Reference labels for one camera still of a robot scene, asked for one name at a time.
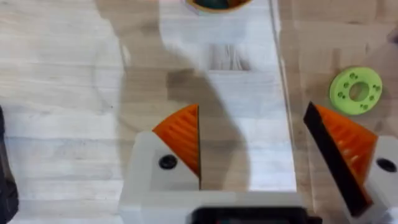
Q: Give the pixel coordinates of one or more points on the left gripper white and orange left finger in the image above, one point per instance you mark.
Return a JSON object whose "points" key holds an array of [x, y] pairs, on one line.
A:
{"points": [[177, 149]]}

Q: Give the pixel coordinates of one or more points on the left gripper white and orange right finger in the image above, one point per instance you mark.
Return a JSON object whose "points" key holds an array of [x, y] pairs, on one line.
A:
{"points": [[351, 146]]}

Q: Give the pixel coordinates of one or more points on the green disc with holes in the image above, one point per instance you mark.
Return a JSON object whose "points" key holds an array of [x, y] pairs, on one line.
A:
{"points": [[356, 91]]}

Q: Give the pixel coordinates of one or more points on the wooden tub with toys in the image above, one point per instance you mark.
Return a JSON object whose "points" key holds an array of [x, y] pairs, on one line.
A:
{"points": [[217, 4]]}

